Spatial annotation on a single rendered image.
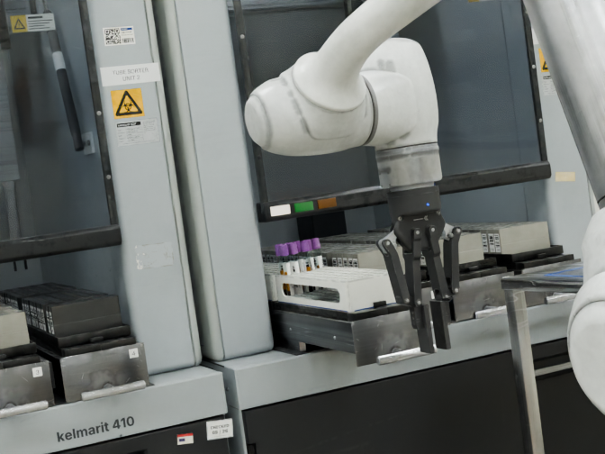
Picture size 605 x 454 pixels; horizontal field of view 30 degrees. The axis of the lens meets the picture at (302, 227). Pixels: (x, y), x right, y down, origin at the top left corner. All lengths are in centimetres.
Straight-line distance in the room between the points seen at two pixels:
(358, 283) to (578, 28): 81
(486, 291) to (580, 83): 108
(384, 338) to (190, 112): 52
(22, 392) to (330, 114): 66
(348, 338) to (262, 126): 41
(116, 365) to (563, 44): 100
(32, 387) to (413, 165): 67
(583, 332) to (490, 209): 149
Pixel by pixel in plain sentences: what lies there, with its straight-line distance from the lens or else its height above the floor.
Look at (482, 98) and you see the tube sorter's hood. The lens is 218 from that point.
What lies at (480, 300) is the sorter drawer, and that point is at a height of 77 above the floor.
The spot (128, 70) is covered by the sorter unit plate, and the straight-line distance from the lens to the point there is 192.
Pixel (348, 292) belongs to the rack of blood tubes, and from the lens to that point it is 175.
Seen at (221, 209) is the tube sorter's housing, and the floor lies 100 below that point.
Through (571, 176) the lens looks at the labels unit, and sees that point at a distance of 230.
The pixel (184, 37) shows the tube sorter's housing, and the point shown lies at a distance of 196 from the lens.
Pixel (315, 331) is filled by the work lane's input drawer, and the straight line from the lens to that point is 185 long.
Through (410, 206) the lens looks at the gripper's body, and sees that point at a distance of 159.
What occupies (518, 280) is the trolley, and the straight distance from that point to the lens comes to 188.
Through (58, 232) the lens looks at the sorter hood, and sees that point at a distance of 186.
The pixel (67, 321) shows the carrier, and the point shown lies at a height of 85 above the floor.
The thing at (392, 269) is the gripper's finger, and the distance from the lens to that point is 160.
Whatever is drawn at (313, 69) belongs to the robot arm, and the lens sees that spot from 147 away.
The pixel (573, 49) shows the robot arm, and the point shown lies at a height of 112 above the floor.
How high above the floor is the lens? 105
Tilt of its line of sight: 3 degrees down
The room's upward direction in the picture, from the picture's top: 8 degrees counter-clockwise
